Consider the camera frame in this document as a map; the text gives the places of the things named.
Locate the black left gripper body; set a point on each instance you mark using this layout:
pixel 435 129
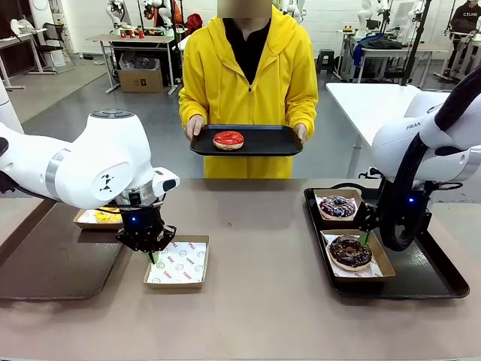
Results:
pixel 141 227

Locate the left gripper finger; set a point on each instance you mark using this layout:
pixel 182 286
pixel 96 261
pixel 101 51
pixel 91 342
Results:
pixel 124 240
pixel 169 233

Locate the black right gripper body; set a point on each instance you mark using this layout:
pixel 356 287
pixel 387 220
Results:
pixel 411 210

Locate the yellow glazed donut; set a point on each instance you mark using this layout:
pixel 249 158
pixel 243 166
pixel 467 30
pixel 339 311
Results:
pixel 103 216

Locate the brown cardboard food box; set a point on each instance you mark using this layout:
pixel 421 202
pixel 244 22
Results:
pixel 173 286
pixel 338 192
pixel 90 225
pixel 360 279

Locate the purple sprinkle donut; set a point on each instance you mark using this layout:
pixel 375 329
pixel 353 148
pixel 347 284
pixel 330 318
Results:
pixel 327 208

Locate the chocolate sprinkle donut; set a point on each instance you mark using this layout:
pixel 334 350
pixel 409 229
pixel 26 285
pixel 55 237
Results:
pixel 338 257

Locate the red glazed donut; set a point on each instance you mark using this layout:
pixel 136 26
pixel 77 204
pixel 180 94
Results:
pixel 236 143

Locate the black rectangular serving tray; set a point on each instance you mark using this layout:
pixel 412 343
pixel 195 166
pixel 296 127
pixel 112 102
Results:
pixel 270 143

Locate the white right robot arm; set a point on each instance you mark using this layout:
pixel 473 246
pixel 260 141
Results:
pixel 398 139

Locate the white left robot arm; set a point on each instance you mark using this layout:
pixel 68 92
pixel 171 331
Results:
pixel 94 161

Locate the yellow sleeved right forearm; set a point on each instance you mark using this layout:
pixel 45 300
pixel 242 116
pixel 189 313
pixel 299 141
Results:
pixel 191 105

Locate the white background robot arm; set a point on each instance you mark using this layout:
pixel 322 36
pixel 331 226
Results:
pixel 365 13
pixel 112 11

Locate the yellow sleeved left forearm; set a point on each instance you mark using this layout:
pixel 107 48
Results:
pixel 304 107

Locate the person's right hand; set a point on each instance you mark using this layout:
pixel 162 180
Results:
pixel 194 128

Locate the person's left hand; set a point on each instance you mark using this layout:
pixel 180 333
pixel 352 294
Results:
pixel 302 131

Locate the white table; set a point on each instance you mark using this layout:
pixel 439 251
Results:
pixel 357 105

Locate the cardboard carton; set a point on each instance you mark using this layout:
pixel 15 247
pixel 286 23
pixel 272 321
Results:
pixel 141 79

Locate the person in yellow hoodie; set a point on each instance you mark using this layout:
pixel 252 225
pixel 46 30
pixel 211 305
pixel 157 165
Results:
pixel 214 75

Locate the black stand pole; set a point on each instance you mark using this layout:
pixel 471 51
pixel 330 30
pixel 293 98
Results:
pixel 416 46

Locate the grey work desk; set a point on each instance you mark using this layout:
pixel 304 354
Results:
pixel 428 46

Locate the blue black cloth pile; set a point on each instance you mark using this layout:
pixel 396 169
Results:
pixel 376 42

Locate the green plastic stool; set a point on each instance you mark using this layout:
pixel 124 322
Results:
pixel 324 54

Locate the wooden top work table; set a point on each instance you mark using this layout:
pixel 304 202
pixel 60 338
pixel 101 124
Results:
pixel 112 37

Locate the yellow black toy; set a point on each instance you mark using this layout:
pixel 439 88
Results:
pixel 347 29

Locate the red block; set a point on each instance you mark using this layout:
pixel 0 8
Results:
pixel 141 34
pixel 126 35

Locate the person in black sweater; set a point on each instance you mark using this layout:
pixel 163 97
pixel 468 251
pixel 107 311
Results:
pixel 464 22

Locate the black office chair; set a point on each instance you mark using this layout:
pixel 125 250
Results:
pixel 52 35

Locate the red bag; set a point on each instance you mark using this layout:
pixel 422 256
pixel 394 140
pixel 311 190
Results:
pixel 193 22

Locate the white desk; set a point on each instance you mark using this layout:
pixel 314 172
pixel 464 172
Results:
pixel 22 35

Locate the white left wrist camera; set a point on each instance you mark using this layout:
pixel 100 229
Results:
pixel 161 178

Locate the white round pedestal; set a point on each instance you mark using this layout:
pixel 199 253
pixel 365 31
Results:
pixel 9 109

